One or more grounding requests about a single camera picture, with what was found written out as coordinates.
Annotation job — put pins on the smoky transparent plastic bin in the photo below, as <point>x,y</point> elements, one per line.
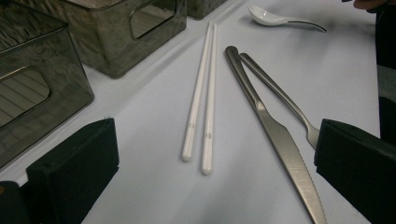
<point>102,40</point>
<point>37,56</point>
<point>202,7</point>

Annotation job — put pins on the white table cover sheet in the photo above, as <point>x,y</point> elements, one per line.
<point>311,68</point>

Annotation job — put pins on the steel table knife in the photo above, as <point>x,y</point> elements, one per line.
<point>280,137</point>

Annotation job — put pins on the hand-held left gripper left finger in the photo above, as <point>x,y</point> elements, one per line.
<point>74,168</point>

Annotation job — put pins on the white ceramic soup spoon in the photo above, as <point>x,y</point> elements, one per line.
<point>264,17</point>

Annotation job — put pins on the steel fork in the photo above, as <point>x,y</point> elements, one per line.
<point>274,87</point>

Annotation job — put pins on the white chopstick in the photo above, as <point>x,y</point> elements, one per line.
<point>210,118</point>
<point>196,102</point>

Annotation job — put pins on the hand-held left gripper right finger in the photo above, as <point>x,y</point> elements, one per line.
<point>361,168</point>

